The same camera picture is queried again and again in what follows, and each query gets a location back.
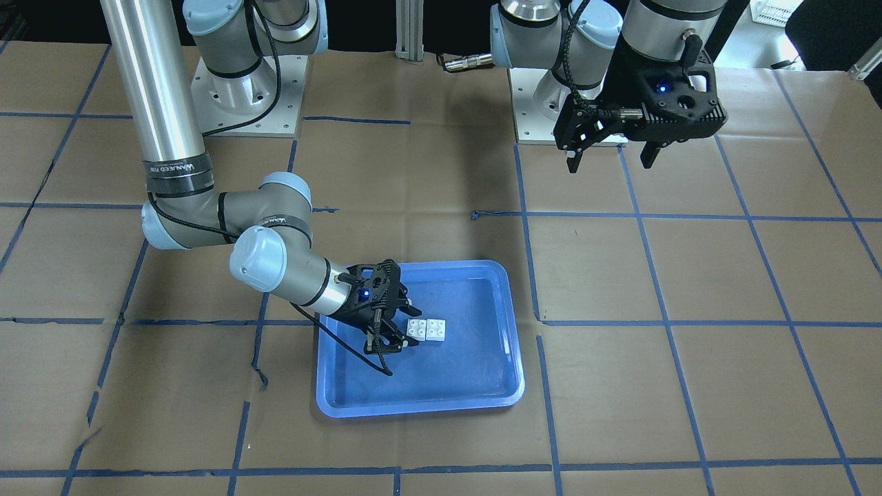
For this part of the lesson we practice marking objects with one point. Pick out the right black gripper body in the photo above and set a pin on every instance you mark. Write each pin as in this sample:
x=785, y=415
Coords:
x=360, y=313

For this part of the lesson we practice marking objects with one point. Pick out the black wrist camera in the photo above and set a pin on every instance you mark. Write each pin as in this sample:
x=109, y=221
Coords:
x=677, y=102

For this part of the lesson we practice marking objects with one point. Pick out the blue plastic tray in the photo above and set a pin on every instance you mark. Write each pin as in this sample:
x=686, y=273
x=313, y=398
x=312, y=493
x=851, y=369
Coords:
x=420, y=344

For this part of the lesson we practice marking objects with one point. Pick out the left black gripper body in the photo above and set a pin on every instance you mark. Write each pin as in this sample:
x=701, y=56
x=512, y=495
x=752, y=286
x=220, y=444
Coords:
x=628, y=77

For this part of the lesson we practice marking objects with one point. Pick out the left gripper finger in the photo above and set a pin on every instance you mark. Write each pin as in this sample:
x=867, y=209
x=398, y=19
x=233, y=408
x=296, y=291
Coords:
x=574, y=149
x=650, y=153

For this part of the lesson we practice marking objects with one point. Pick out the aluminium frame post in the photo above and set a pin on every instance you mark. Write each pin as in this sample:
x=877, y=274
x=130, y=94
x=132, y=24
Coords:
x=409, y=31

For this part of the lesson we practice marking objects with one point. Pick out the brown paper table mat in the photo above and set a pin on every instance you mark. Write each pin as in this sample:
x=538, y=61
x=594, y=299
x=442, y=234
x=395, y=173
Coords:
x=707, y=326

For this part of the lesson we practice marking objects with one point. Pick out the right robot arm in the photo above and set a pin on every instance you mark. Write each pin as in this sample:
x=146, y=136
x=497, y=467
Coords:
x=268, y=227

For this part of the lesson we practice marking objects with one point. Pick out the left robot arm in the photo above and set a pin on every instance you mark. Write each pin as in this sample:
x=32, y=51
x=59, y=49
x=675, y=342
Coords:
x=577, y=42

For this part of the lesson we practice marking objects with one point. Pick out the white block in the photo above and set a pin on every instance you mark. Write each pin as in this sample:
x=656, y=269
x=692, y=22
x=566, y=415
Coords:
x=417, y=329
x=436, y=330

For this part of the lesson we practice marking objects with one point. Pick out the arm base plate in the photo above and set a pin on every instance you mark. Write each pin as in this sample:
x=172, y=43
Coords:
x=537, y=98
x=221, y=102

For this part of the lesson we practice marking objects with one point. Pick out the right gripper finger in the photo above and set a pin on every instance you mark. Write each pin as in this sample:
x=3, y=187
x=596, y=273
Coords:
x=387, y=339
x=405, y=306

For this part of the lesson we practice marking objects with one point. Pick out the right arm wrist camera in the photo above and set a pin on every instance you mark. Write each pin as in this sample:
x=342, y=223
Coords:
x=376, y=285

